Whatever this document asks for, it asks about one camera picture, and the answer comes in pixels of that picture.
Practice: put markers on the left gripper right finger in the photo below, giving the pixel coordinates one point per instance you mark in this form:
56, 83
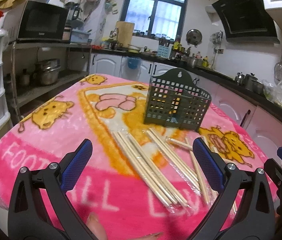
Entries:
244, 207

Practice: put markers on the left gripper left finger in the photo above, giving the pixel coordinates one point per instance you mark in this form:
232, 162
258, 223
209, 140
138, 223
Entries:
28, 217

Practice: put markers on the short chopstick pair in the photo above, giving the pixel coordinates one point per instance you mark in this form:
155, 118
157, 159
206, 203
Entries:
179, 143

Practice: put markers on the wooden chopstick pair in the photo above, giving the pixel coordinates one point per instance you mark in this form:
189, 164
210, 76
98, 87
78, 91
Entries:
146, 173

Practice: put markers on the person's left hand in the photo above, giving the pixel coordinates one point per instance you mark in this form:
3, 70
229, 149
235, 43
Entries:
99, 231

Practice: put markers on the plastic bag of vegetables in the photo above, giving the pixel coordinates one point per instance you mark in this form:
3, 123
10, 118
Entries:
273, 92

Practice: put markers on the steel pot beside kettle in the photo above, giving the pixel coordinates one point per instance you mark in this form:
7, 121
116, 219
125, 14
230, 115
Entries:
252, 84

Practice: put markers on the hanging steel strainer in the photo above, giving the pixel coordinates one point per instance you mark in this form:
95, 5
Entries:
278, 70

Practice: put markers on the steel kettle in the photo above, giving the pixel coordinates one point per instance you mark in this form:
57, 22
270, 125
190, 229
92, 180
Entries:
239, 78

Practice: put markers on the pink cartoon blanket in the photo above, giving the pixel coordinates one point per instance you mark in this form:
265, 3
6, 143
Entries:
94, 108

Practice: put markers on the yellow oil bottle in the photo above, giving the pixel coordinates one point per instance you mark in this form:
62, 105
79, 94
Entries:
205, 62

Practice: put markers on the dark green utensil basket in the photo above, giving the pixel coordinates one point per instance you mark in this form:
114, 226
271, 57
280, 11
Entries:
173, 100

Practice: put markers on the steel pot on counter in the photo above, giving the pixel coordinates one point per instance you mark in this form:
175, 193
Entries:
194, 62

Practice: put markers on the stacked steel pots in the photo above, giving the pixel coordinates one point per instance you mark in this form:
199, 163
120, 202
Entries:
46, 72

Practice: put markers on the black range hood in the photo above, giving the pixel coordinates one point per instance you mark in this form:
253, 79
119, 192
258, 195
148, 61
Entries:
246, 21

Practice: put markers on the hanging pot lid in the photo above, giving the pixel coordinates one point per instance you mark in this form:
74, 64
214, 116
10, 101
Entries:
194, 37

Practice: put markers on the light blue knife block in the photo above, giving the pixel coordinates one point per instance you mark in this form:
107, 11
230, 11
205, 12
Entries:
163, 51

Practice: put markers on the blue hanging basket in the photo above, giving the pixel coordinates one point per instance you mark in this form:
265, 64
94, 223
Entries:
133, 62

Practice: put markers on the blue dish box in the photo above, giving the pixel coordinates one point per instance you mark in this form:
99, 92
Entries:
79, 36

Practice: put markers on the black microwave oven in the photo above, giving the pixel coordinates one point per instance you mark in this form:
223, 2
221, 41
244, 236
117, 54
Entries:
33, 20

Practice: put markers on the dark framed window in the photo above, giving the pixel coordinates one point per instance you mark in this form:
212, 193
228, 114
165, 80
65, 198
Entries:
164, 17

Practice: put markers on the wooden cutting board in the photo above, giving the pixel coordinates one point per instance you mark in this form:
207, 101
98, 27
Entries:
125, 32

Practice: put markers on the black blender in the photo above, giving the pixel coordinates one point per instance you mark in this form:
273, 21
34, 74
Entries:
74, 10

